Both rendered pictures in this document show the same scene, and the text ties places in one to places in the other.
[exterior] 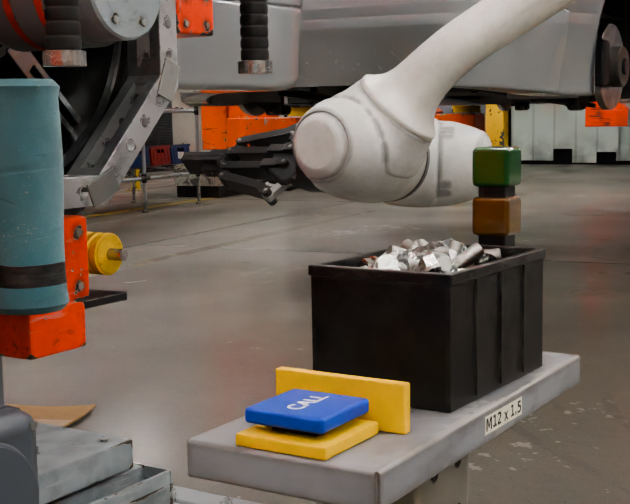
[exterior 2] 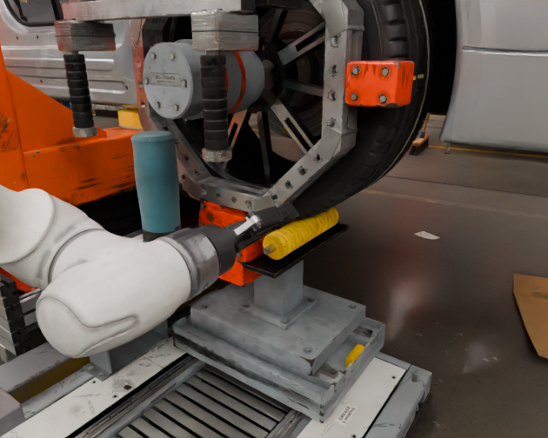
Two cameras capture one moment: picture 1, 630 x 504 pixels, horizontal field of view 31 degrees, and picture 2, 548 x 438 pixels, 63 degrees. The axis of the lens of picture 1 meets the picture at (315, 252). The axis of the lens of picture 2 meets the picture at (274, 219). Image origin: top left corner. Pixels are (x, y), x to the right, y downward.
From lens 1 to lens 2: 169 cm
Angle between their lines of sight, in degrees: 91
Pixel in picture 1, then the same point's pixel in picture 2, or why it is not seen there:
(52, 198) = (142, 199)
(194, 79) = (508, 141)
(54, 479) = (257, 341)
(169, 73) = (328, 138)
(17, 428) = not seen: hidden behind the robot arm
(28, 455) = not seen: hidden behind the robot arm
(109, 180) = (266, 202)
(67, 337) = (230, 276)
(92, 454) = (282, 348)
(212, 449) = not seen: outside the picture
